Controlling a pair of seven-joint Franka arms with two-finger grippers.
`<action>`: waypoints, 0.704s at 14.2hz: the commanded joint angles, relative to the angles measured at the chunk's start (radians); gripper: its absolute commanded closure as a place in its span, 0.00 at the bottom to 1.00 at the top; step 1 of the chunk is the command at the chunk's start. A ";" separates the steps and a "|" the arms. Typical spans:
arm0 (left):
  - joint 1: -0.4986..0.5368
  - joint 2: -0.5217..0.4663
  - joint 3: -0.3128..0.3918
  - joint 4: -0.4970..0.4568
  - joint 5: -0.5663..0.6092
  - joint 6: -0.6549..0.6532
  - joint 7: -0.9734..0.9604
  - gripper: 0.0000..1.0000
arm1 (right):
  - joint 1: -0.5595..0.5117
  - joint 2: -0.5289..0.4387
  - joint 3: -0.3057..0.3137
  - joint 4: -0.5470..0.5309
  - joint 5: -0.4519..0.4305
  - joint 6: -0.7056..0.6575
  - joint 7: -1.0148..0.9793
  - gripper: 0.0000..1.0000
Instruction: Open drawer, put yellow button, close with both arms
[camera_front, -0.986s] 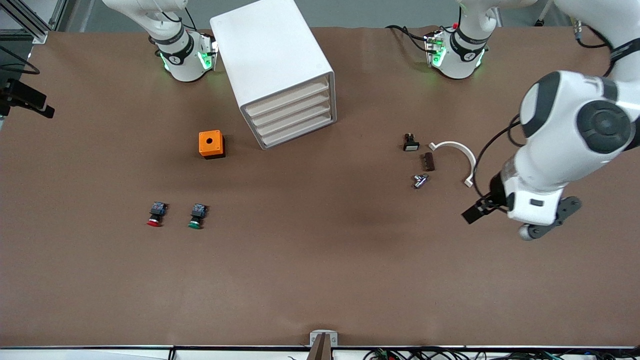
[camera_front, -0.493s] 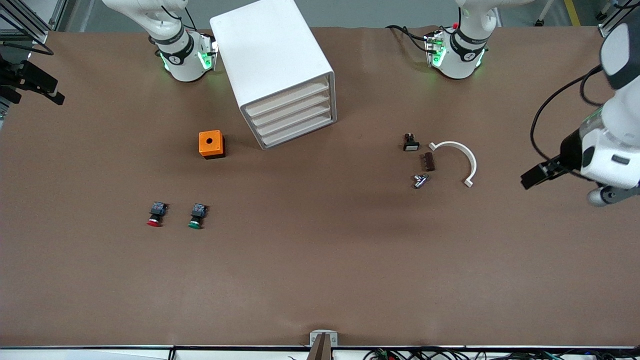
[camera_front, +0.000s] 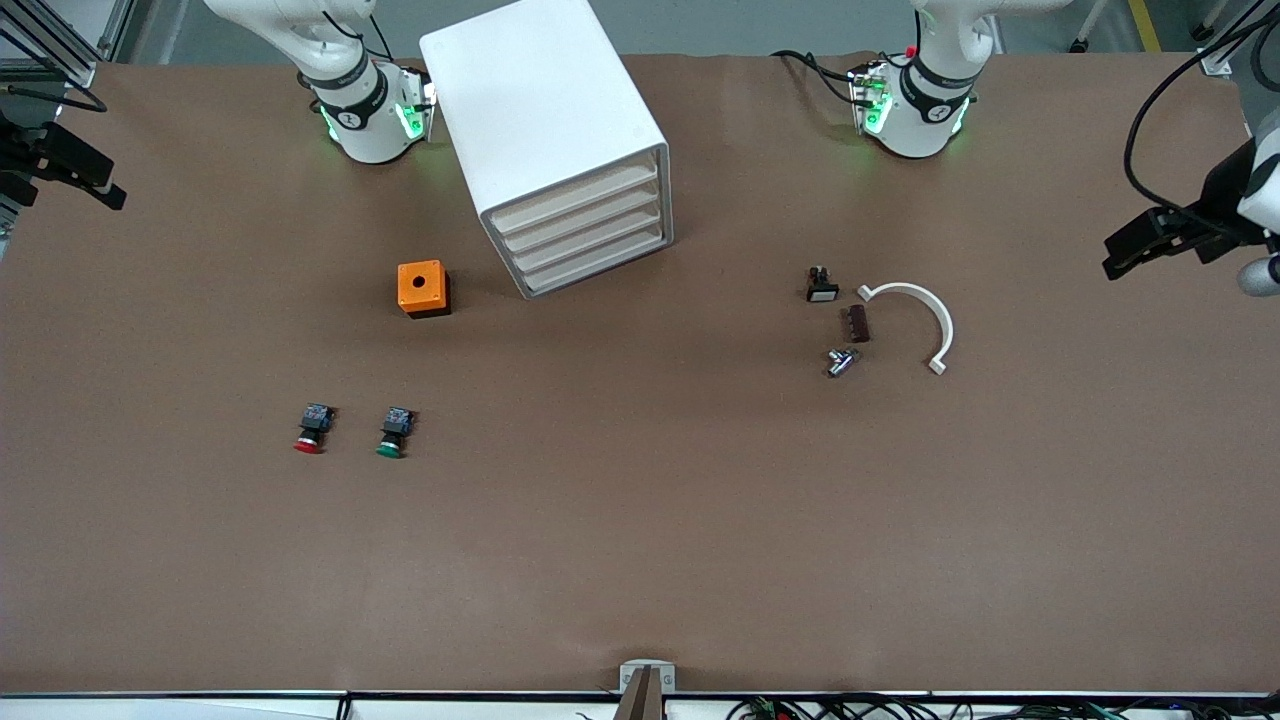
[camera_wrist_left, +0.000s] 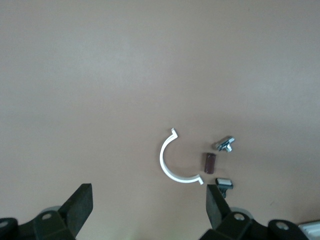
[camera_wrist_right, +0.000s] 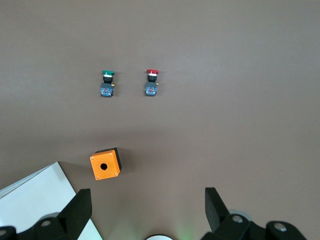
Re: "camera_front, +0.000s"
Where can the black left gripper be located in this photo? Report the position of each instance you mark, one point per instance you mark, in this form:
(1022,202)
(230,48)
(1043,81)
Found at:
(1220,203)

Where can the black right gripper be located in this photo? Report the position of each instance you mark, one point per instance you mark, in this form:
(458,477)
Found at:
(22,150)

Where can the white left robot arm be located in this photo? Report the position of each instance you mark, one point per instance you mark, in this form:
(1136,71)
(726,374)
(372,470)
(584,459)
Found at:
(930,110)

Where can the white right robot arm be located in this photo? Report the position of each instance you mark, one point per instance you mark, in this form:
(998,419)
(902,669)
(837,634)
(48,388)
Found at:
(350,100)

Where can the white square push button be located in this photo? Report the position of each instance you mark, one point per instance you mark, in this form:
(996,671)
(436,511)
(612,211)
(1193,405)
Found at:
(822,292)

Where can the red push button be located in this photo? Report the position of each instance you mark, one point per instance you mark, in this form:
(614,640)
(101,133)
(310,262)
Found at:
(312,432)

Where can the orange button box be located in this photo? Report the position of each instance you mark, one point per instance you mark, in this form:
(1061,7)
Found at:
(420,285)

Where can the green push button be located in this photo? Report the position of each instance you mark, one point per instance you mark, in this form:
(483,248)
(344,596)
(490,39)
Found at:
(394,435)

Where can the white semicircular pipe clamp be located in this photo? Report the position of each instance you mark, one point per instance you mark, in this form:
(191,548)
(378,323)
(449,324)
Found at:
(947,335)

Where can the maroon cylinder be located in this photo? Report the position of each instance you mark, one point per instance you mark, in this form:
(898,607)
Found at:
(856,324)

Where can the chrome valve fitting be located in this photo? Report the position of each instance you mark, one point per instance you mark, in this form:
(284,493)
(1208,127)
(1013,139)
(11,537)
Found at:
(840,362)

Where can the brown table mat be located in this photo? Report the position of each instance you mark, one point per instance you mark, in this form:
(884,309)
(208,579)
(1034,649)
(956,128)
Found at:
(640,550)

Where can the aluminium frame profile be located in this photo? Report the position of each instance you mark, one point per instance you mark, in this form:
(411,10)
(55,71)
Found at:
(1240,30)
(60,58)

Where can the white table edge rail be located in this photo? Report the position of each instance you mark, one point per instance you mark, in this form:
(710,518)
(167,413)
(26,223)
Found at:
(150,708)

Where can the grey metal bracket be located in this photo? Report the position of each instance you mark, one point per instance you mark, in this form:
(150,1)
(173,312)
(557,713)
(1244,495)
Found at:
(628,678)

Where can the brown wedge post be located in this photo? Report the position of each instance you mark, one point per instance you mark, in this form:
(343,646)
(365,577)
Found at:
(645,700)

